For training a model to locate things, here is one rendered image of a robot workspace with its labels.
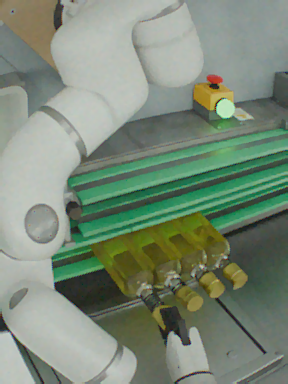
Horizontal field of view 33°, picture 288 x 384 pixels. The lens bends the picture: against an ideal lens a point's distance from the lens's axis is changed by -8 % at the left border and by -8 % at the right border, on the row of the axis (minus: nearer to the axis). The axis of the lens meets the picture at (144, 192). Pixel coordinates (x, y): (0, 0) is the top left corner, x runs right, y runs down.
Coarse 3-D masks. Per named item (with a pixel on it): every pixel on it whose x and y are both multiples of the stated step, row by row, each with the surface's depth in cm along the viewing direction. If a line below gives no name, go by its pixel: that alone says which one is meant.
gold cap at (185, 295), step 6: (180, 288) 91; (186, 288) 91; (180, 294) 90; (186, 294) 89; (192, 294) 89; (198, 294) 89; (180, 300) 90; (186, 300) 88; (192, 300) 88; (198, 300) 89; (186, 306) 88; (192, 306) 89; (198, 306) 89
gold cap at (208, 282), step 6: (204, 276) 94; (210, 276) 94; (198, 282) 95; (204, 282) 93; (210, 282) 93; (216, 282) 92; (204, 288) 93; (210, 288) 92; (216, 288) 91; (222, 288) 93; (210, 294) 92; (216, 294) 93
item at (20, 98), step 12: (0, 96) 92; (12, 96) 93; (24, 96) 88; (0, 108) 94; (12, 108) 95; (24, 108) 89; (0, 120) 95; (12, 120) 96; (24, 120) 91; (0, 132) 97; (12, 132) 98; (0, 144) 98
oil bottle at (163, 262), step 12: (144, 228) 103; (132, 240) 101; (144, 240) 100; (156, 240) 100; (144, 252) 97; (156, 252) 97; (168, 252) 98; (156, 264) 95; (168, 264) 95; (180, 264) 96; (156, 276) 94; (168, 276) 94; (180, 276) 96
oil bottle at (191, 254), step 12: (156, 228) 104; (168, 228) 104; (180, 228) 104; (168, 240) 101; (180, 240) 101; (192, 240) 101; (180, 252) 98; (192, 252) 98; (204, 252) 98; (192, 264) 96; (204, 264) 97; (192, 276) 98
